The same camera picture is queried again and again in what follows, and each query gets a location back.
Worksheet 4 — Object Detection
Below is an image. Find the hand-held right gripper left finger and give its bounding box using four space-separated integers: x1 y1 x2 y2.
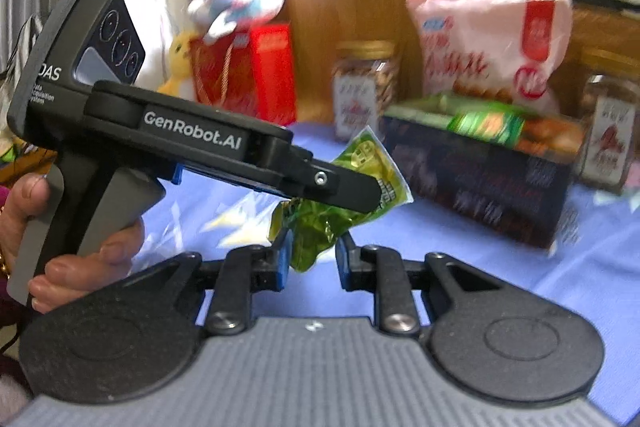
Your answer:
125 229 294 334

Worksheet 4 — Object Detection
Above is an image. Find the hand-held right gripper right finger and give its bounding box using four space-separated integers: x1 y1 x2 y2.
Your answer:
335 234 507 336

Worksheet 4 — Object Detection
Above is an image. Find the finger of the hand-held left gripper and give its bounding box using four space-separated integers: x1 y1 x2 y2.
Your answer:
283 146 385 214

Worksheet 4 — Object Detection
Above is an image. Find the translucent green snack packet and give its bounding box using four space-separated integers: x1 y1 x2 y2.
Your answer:
269 125 414 275

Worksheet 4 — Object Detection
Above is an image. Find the dark cardboard box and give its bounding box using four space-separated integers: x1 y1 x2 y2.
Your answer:
379 93 587 250

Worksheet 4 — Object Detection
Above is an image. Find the person's left forearm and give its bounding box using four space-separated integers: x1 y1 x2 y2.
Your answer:
0 187 32 388

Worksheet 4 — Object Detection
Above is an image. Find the person's left hand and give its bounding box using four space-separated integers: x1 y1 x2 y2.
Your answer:
0 174 147 314

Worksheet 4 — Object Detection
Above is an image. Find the yellow plush toy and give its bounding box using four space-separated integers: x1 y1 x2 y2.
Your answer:
158 29 199 100

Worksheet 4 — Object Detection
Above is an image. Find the yellow lid snack jar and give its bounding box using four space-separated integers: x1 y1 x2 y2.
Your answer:
332 40 401 144
573 48 640 196

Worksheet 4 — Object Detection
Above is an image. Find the blue cloth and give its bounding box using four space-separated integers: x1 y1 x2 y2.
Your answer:
145 121 640 413

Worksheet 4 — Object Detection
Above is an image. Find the red gift bag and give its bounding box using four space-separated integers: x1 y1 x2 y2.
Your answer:
189 22 299 128

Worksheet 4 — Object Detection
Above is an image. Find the green striped snack pack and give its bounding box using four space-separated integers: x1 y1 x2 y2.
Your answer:
447 109 527 148

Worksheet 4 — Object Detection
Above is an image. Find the pink snack bag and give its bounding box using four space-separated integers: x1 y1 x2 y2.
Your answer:
405 0 574 112

